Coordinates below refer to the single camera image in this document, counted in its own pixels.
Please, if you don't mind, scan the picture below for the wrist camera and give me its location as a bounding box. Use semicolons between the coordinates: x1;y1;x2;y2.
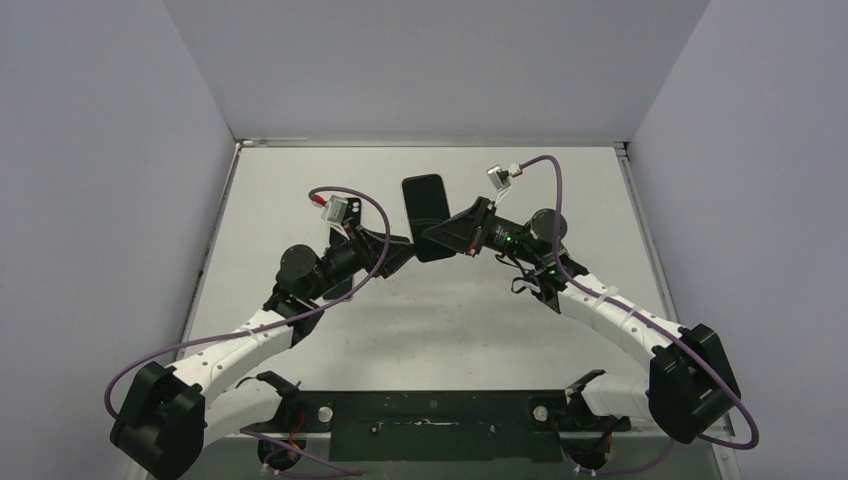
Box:
487;163;523;206
322;195;348;235

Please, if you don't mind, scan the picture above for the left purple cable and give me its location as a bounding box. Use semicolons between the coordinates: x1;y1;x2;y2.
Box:
103;186;392;478

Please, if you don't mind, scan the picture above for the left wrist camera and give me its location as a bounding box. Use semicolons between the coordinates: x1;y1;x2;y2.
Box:
322;195;348;235

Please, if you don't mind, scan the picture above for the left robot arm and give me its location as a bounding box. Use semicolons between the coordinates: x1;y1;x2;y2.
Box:
109;226;415;479

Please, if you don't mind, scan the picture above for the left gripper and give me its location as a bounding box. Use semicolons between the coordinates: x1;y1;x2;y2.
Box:
307;218;420;301

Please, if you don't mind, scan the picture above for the aluminium frame rail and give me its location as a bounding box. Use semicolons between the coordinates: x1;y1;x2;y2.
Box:
139;390;737;440

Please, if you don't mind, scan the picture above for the phone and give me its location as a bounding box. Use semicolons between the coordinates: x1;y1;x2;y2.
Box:
401;174;456;263

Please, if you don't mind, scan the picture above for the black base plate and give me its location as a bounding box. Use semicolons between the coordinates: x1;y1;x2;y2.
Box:
254;390;631;463

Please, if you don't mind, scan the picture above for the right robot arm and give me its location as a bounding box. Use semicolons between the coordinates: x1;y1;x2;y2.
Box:
422;197;741;444

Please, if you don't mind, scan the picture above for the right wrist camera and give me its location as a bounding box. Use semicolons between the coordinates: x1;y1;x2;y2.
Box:
487;163;523;206

